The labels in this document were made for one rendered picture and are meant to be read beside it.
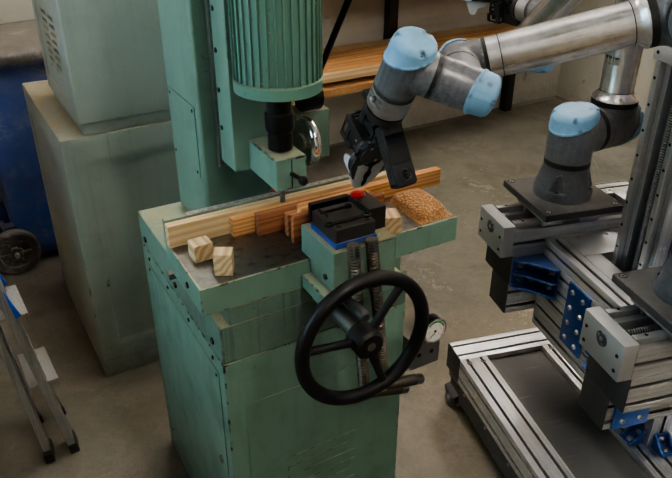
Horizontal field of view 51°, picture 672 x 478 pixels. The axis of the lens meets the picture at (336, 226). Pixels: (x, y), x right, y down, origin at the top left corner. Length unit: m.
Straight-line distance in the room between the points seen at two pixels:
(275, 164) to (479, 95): 0.46
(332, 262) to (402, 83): 0.37
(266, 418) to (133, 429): 0.88
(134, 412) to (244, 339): 1.07
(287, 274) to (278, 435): 0.41
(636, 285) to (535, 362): 0.78
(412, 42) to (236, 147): 0.54
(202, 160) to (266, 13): 0.44
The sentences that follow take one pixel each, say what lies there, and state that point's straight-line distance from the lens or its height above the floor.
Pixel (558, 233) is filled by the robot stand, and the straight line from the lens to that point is 1.91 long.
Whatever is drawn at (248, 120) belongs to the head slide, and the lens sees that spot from 1.50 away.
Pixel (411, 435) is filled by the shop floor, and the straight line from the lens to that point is 2.30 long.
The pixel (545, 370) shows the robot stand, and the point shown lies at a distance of 2.28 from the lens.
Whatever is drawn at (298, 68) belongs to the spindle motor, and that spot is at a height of 1.26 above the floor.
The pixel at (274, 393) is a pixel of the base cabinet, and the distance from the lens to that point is 1.54.
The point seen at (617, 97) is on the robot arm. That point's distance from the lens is 1.91.
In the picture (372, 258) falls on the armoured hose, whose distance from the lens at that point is 1.33.
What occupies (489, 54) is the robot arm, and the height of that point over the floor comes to 1.31.
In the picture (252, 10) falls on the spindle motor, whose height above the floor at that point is 1.36.
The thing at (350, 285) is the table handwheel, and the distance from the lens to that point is 1.22.
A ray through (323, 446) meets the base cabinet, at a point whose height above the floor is 0.38.
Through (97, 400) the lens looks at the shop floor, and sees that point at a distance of 2.52.
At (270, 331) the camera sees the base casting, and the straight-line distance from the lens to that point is 1.44.
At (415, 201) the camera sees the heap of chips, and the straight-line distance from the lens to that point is 1.56.
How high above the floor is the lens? 1.62
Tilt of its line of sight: 29 degrees down
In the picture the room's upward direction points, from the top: straight up
